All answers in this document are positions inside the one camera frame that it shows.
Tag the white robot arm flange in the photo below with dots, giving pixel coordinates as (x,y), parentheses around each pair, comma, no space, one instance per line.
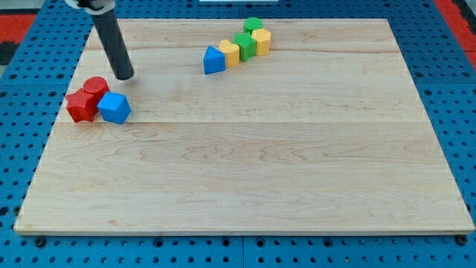
(92,7)

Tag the red star block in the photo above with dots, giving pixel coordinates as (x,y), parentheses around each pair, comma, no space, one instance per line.
(81,106)

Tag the wooden board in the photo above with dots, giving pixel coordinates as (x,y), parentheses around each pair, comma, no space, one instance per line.
(326,135)

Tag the green cylinder block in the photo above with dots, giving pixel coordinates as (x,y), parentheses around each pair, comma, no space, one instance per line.
(252,24)

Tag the yellow hexagon block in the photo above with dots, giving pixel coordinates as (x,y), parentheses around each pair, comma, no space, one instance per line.
(263,41)

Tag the blue triangle block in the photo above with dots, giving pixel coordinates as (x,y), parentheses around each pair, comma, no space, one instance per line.
(213,61)

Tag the red cylinder block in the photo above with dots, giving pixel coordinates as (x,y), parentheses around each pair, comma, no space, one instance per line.
(96,86)

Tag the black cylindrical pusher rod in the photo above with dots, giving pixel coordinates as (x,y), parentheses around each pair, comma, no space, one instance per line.
(111,38)

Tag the yellow heart block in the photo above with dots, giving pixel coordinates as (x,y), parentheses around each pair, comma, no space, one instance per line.
(231,52)

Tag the green star block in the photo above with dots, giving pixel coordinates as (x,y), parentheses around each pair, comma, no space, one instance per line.
(247,45)

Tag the blue cube block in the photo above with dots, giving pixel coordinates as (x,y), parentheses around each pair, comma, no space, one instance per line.
(114,107)

